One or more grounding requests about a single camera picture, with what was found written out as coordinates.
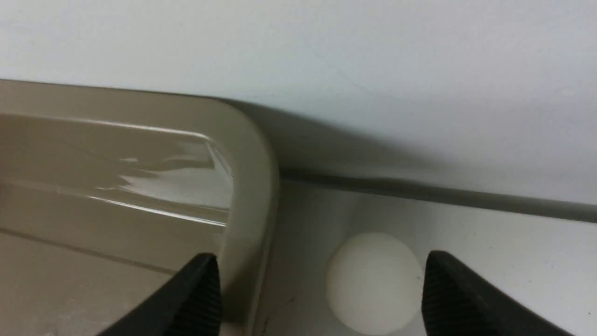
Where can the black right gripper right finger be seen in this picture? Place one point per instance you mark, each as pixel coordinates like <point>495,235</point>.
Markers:
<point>457,301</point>

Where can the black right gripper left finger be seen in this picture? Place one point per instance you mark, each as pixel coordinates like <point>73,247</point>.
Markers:
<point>189,304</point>

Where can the white ping-pong ball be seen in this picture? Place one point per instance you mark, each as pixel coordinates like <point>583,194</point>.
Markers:
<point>374,284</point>

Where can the tan plastic storage bin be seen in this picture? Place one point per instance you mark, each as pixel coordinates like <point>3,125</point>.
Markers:
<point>106,194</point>

